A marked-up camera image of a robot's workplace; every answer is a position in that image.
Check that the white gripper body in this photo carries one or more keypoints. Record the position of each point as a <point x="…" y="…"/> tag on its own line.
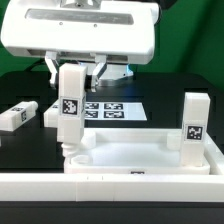
<point x="121" y="30"/>

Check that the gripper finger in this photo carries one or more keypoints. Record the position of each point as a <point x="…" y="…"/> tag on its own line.
<point x="91" y="80"/>
<point x="52" y="60"/>

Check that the white desk top tray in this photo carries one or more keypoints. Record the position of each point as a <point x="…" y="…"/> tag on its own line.
<point x="130" y="151"/>

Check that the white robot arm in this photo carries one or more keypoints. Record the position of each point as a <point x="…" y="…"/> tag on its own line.
<point x="106" y="35"/>

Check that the sheet of fiducial tags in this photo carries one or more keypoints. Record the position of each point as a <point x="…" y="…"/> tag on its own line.
<point x="115" y="111"/>

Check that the white L-shaped fence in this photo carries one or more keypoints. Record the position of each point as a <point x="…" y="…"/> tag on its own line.
<point x="83" y="187"/>

